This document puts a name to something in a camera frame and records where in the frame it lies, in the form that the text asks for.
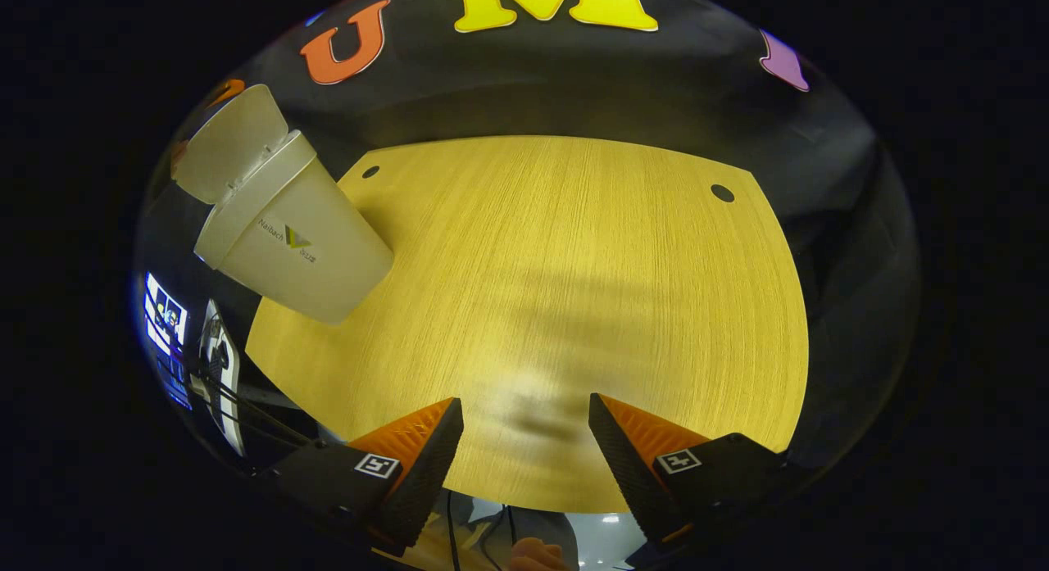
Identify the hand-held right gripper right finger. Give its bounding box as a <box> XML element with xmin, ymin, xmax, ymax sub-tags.
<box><xmin>588</xmin><ymin>392</ymin><xmax>792</xmax><ymax>555</ymax></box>

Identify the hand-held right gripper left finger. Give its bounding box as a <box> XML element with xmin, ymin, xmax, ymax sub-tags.
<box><xmin>258</xmin><ymin>397</ymin><xmax>465</xmax><ymax>557</ymax></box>

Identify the white desktop garbage bin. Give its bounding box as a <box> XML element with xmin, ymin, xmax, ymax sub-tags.
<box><xmin>172</xmin><ymin>84</ymin><xmax>395</xmax><ymax>326</ymax></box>

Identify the wooden desktop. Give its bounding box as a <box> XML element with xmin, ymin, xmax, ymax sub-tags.
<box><xmin>244</xmin><ymin>135</ymin><xmax>811</xmax><ymax>514</ymax></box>

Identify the lit monitor screen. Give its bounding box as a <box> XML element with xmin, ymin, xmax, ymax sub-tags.
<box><xmin>141</xmin><ymin>270</ymin><xmax>196</xmax><ymax>412</ymax></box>

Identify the black backdrop cloth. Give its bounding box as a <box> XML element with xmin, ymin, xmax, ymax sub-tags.
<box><xmin>135</xmin><ymin>0</ymin><xmax>923</xmax><ymax>474</ymax></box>

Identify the black cable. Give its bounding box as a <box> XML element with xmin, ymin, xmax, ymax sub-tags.
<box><xmin>445</xmin><ymin>491</ymin><xmax>461</xmax><ymax>571</ymax></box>

